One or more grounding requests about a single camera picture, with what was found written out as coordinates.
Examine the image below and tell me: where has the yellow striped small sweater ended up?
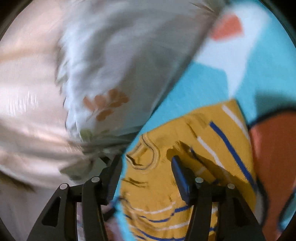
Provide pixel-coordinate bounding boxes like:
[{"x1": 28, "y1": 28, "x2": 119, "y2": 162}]
[{"x1": 120, "y1": 99, "x2": 257, "y2": 240}]

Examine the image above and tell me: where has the pink satin bedding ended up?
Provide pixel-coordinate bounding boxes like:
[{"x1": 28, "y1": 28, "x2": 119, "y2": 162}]
[{"x1": 1, "y1": 1, "x2": 92, "y2": 240}]

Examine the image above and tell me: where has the blue star cartoon blanket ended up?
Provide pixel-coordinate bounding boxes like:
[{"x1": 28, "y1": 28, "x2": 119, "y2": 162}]
[{"x1": 116, "y1": 1, "x2": 295, "y2": 240}]

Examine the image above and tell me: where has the white floral pillow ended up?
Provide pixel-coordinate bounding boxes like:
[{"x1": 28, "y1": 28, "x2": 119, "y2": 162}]
[{"x1": 56, "y1": 1, "x2": 227, "y2": 181}]

